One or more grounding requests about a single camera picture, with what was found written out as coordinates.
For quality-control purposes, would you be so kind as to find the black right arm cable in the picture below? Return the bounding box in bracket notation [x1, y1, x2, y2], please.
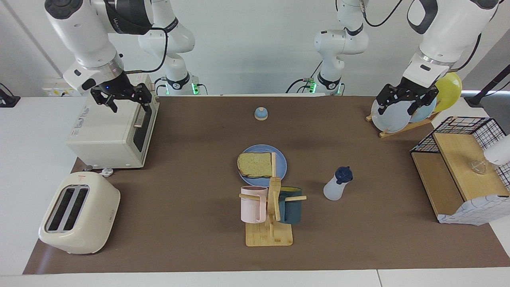
[124, 27, 168, 74]

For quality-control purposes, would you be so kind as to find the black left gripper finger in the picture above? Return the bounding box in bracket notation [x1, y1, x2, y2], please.
[377, 84, 400, 115]
[407, 88, 439, 115]

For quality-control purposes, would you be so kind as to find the black wire basket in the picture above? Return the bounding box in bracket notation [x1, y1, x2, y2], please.
[410, 116, 510, 188]

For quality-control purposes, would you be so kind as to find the cream two-slot toaster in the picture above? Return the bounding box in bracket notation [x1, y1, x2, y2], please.
[38, 171, 121, 255]

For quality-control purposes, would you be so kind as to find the white toaster oven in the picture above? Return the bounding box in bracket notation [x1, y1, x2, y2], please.
[66, 74, 160, 170]

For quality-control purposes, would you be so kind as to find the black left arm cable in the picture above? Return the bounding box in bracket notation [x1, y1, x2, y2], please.
[359, 0, 483, 71]

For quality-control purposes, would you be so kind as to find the seasoning bottle with blue cap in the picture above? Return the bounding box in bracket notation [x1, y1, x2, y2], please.
[323, 166, 354, 201]

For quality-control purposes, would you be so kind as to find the wooden plate rack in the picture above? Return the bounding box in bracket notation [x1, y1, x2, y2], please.
[366, 112, 441, 138]

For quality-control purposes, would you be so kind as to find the brown table mat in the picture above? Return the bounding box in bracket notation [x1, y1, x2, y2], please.
[23, 96, 510, 275]

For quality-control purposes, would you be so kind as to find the light blue round plate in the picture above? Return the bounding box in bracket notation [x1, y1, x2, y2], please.
[410, 98, 437, 123]

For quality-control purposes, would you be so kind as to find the toasted bread slice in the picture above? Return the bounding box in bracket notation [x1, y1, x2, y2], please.
[237, 152, 275, 179]

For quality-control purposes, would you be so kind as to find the white checked cloth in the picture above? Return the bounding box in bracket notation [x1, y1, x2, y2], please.
[436, 195, 510, 226]

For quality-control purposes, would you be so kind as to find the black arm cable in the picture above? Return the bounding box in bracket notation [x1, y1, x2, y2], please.
[124, 27, 168, 74]
[359, 0, 483, 71]

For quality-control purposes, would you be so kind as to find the white power strip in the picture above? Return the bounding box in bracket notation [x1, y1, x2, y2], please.
[42, 82, 80, 97]

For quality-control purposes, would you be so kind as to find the dark teal mug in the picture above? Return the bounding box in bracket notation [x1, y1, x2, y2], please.
[278, 187, 303, 224]

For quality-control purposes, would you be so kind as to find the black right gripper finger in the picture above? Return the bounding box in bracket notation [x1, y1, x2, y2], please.
[91, 88, 118, 113]
[129, 83, 153, 112]

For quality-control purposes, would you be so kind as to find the yellow round plate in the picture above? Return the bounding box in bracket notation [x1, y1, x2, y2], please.
[433, 72, 463, 113]

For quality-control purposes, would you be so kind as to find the black desk device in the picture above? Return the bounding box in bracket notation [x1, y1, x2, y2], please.
[0, 83, 21, 108]

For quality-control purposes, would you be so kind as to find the white cylinder object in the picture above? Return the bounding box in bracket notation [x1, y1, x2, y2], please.
[484, 135, 510, 166]

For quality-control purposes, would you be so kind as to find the wooden mug rack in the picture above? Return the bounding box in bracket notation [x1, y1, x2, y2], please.
[239, 152, 307, 247]

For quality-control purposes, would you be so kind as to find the grey round plate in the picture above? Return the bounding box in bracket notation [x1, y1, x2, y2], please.
[371, 99, 412, 133]

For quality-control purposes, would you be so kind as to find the pink ribbed mug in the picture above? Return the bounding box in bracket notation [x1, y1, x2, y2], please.
[240, 186, 269, 224]

